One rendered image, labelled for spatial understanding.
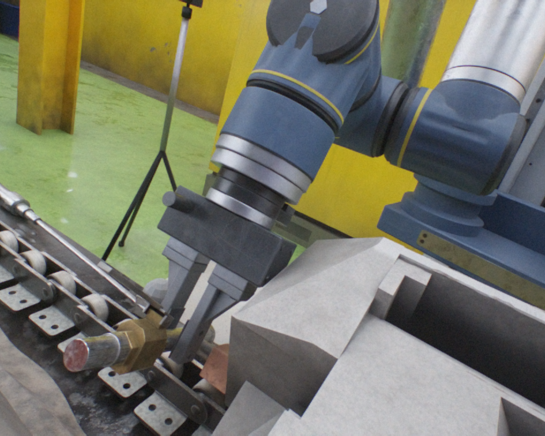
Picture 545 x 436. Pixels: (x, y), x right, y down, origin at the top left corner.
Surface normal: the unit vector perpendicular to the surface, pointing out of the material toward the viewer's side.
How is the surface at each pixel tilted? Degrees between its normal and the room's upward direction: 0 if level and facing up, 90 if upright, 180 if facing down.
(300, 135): 73
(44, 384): 12
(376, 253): 25
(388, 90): 44
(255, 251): 65
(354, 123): 128
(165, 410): 0
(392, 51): 122
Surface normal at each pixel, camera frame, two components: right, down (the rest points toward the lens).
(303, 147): 0.48, 0.18
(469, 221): 0.38, -0.66
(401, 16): -0.72, 0.53
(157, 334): 0.91, -0.35
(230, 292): -0.32, -0.22
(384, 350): 0.18, -0.86
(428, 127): -0.35, 0.00
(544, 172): -0.63, 0.10
